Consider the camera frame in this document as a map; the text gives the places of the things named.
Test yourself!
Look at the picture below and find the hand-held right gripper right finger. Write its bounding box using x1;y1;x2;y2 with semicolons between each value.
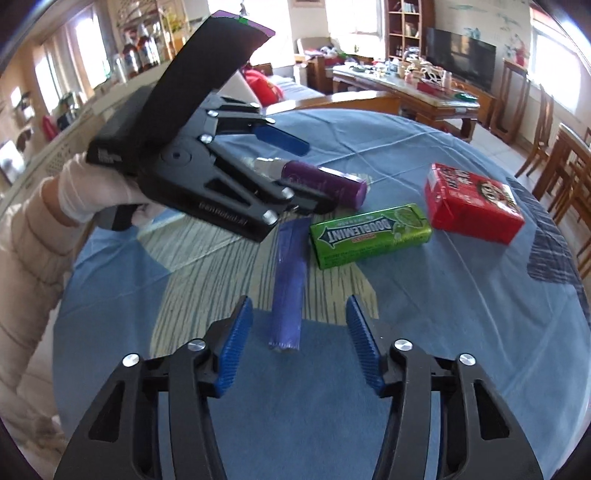
345;294;546;480

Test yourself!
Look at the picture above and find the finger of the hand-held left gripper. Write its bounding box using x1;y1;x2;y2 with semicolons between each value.
205;95;310;157
216;151;336;225

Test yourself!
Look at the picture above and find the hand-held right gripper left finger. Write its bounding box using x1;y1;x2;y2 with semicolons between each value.
54;295;254;480

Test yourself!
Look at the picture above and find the purple bottle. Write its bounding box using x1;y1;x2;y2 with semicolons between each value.
249;157;369;209

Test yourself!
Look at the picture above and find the purple stick packet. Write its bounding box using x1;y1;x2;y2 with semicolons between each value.
268;217;311;354

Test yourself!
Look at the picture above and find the person's left forearm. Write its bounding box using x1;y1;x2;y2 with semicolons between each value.
0;178;90;407

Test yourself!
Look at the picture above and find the person's left hand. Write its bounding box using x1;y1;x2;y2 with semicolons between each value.
58;152;163;228

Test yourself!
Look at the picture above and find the red cushion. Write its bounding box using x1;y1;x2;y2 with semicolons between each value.
244;68;284;106

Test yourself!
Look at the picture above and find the green gum box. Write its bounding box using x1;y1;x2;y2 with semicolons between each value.
309;203;432;271

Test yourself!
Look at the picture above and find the dark glass bottle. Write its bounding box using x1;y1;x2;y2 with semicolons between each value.
121;32;142;77
139;25;161;68

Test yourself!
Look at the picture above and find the wooden coffee table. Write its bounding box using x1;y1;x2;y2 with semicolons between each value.
332;65;481;141

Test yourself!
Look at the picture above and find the bright window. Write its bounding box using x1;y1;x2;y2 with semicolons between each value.
325;0;384;35
531;23;587;116

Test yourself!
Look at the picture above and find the red box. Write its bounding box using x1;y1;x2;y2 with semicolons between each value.
425;162;526;245

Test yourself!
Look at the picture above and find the wooden bookshelf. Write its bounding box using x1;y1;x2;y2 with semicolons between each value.
384;0;435;61

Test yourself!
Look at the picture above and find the wooden television cabinet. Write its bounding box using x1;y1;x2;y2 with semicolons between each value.
455;83;498;131

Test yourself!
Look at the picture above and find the black television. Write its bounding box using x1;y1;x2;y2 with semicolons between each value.
425;27;497;93

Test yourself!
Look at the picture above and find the wooden corner stand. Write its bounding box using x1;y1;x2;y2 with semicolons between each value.
489;58;532;144

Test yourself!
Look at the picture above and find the wooden dining chair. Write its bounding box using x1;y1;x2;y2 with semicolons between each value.
515;84;556;179

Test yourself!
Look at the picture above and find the wooden dining table with chairs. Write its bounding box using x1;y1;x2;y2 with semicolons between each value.
531;122;591;224

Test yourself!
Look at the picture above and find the red flower decoration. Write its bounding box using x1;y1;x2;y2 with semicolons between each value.
505;37;532;68

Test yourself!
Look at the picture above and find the wooden frame sofa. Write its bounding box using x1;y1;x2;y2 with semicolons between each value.
222;65;402;114

